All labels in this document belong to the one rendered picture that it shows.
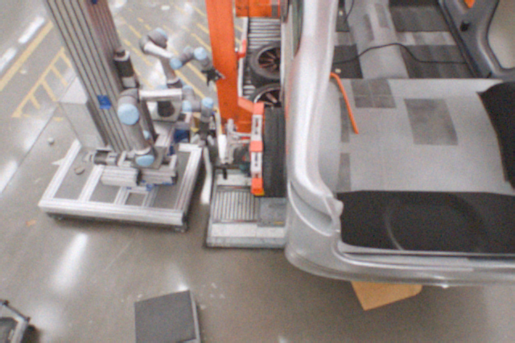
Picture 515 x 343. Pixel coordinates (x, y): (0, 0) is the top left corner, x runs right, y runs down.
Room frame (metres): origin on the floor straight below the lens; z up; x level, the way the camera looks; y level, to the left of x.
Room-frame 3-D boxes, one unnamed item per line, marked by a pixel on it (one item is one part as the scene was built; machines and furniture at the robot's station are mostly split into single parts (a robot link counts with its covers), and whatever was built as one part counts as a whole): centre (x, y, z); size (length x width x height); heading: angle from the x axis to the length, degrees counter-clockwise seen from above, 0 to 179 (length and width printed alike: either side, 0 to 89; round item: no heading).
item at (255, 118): (1.97, 0.01, 0.85); 0.54 x 0.07 x 0.54; 177
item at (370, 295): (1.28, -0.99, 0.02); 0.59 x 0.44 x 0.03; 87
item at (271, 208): (1.96, -0.16, 0.32); 0.40 x 0.30 x 0.28; 177
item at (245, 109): (2.52, -0.10, 0.69); 0.52 x 0.17 x 0.35; 87
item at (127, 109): (1.85, 0.80, 1.19); 0.15 x 0.12 x 0.55; 13
